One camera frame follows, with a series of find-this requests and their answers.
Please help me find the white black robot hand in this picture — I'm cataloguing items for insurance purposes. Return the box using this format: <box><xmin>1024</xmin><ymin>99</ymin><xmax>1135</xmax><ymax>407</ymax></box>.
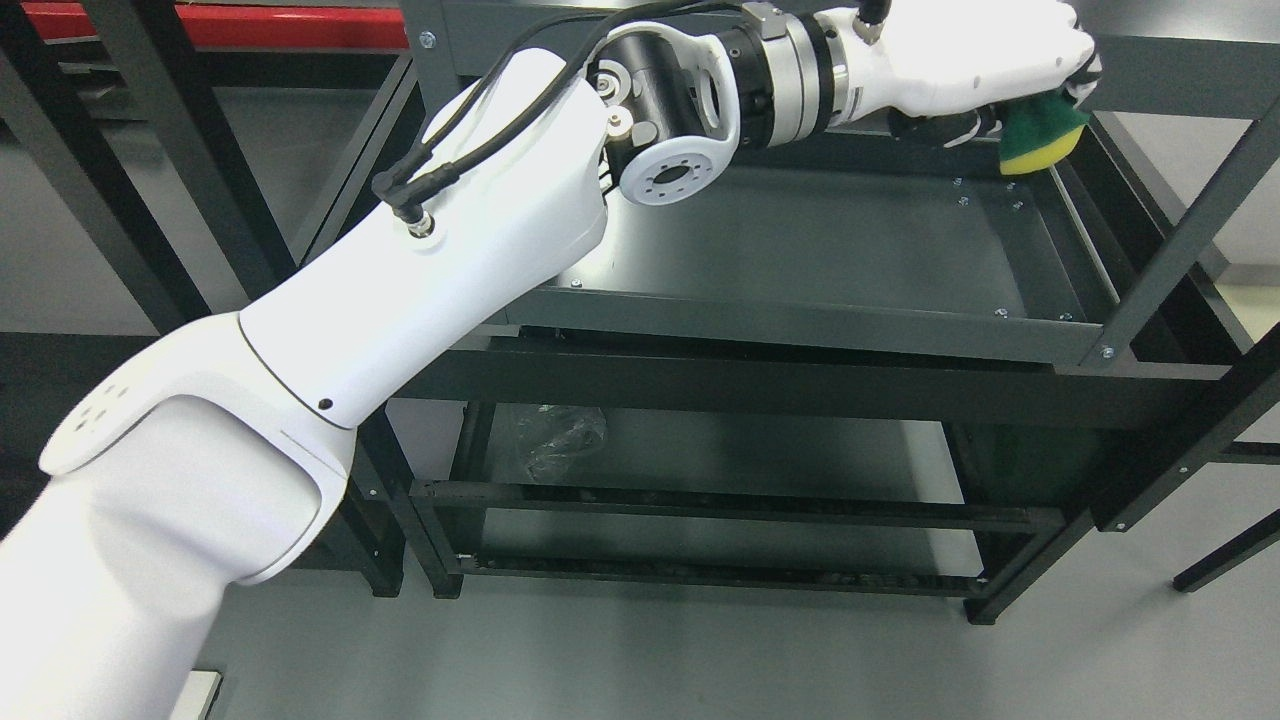
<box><xmin>817</xmin><ymin>1</ymin><xmax>1102</xmax><ymax>127</ymax></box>

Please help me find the clear plastic bag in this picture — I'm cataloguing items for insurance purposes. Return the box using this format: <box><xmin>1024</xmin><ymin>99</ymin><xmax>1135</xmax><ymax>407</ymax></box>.
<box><xmin>513</xmin><ymin>404</ymin><xmax>608</xmax><ymax>480</ymax></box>

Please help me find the green yellow sponge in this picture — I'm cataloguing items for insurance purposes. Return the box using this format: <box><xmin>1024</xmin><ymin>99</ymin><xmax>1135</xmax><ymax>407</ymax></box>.
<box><xmin>998</xmin><ymin>90</ymin><xmax>1089</xmax><ymax>177</ymax></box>

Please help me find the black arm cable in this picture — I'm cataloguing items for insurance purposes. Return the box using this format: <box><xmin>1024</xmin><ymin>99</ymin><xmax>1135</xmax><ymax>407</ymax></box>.
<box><xmin>372</xmin><ymin>0</ymin><xmax>762</xmax><ymax>233</ymax></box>

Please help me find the red metal beam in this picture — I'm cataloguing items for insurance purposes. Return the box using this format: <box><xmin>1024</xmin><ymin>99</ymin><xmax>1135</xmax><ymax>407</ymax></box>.
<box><xmin>20</xmin><ymin>3</ymin><xmax>411</xmax><ymax>51</ymax></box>

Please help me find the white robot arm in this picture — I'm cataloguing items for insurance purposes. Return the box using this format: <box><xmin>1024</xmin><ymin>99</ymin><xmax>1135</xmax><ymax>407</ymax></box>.
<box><xmin>3</xmin><ymin>3</ymin><xmax>810</xmax><ymax>719</ymax></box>

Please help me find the dark grey shelf cart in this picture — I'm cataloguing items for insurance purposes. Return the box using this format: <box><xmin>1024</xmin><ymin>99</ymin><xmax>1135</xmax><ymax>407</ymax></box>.
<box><xmin>396</xmin><ymin>0</ymin><xmax>1280</xmax><ymax>626</ymax></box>

